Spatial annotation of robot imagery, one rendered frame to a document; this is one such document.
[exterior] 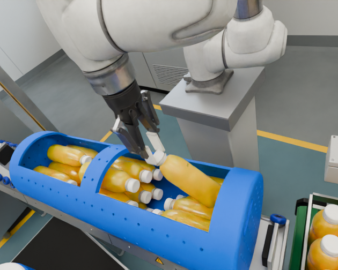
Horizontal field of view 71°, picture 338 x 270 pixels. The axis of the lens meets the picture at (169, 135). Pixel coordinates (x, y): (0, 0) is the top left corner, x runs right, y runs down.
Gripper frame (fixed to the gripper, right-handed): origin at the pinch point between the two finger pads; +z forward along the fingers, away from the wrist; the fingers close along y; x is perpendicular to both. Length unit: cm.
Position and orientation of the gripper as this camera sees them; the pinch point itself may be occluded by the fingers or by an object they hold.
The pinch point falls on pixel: (152, 148)
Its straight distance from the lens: 61.2
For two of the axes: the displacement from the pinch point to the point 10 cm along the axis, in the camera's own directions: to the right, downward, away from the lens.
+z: 3.0, 6.8, 6.8
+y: -4.3, 7.3, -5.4
